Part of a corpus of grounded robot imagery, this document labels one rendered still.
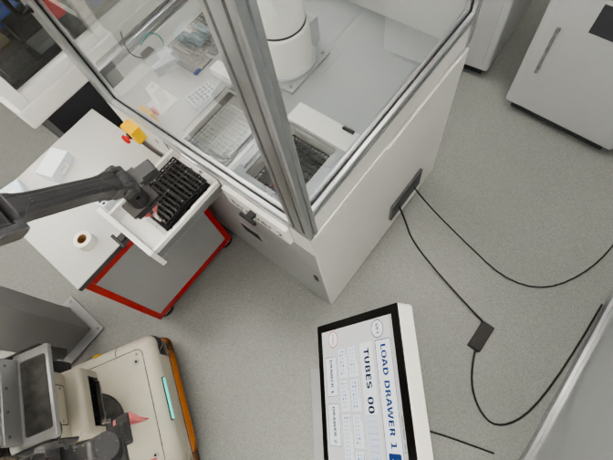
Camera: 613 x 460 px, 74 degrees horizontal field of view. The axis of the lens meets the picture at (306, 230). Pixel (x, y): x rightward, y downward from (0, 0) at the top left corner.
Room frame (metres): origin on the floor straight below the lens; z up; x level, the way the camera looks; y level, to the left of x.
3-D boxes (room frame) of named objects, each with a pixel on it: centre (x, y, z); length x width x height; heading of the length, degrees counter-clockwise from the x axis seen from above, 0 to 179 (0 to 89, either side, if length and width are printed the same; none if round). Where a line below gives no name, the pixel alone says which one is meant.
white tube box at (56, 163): (1.23, 0.91, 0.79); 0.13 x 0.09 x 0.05; 145
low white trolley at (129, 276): (1.08, 0.81, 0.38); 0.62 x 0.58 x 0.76; 35
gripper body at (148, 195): (0.73, 0.45, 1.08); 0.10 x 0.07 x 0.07; 123
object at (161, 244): (0.86, 0.41, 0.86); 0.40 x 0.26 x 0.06; 125
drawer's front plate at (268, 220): (0.66, 0.14, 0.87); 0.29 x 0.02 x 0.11; 35
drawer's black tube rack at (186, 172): (0.85, 0.42, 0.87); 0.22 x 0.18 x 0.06; 125
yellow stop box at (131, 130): (1.18, 0.53, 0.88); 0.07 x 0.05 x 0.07; 35
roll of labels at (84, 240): (0.84, 0.81, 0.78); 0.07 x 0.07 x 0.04
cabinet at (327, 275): (1.16, -0.10, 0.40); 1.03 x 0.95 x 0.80; 35
